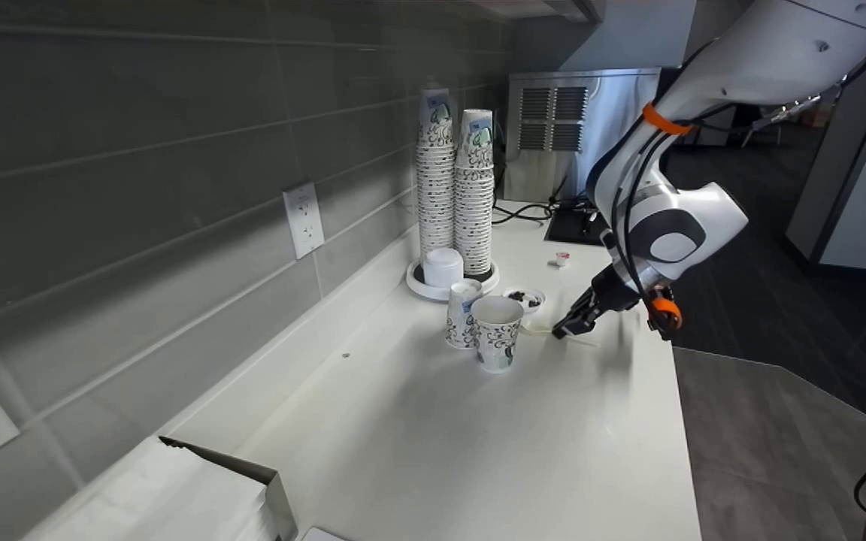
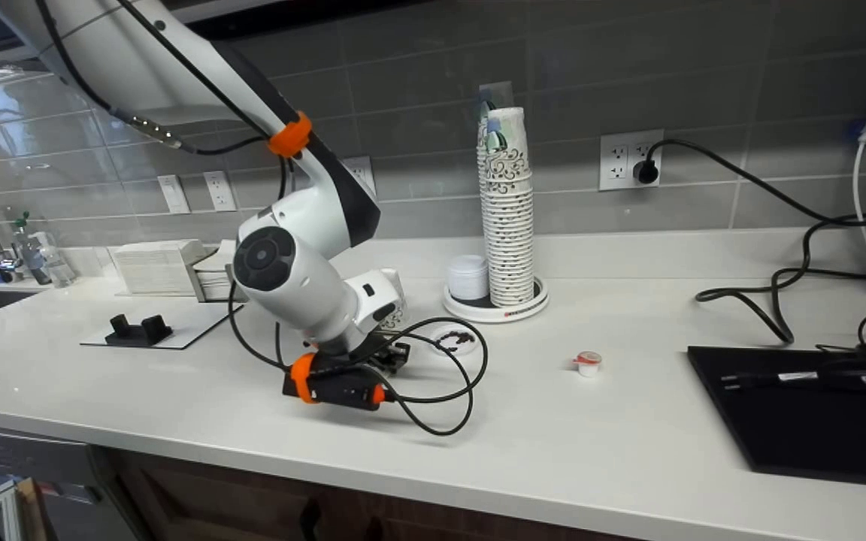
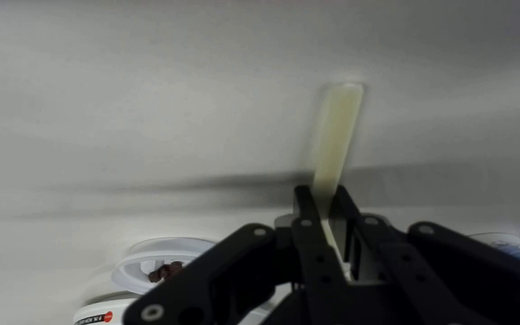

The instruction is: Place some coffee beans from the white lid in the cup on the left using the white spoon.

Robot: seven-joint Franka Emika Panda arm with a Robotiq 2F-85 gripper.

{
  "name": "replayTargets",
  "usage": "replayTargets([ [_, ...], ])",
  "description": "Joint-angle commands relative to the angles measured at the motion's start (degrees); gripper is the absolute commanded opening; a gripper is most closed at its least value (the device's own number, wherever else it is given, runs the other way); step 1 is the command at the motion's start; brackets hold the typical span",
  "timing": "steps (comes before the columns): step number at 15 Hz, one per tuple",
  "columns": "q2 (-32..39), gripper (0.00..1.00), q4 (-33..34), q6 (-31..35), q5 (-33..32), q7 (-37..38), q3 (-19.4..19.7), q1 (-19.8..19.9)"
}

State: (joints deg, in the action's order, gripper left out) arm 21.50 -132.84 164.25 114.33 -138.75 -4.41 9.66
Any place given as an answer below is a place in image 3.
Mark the white round plastic lid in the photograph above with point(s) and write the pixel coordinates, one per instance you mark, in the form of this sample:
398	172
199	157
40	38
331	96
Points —
134	264

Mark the pale yellow stick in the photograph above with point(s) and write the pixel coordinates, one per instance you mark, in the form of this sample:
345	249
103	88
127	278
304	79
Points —
336	132

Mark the brown coffee beans pile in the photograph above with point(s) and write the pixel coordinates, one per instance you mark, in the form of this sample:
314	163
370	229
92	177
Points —
165	271

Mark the small creamer cup red lid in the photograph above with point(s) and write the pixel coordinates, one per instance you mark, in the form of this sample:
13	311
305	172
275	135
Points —
100	312

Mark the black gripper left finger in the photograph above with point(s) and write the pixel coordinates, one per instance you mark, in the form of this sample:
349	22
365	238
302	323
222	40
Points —
242	271

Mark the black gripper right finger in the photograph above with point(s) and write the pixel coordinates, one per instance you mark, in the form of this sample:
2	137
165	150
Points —
452	276

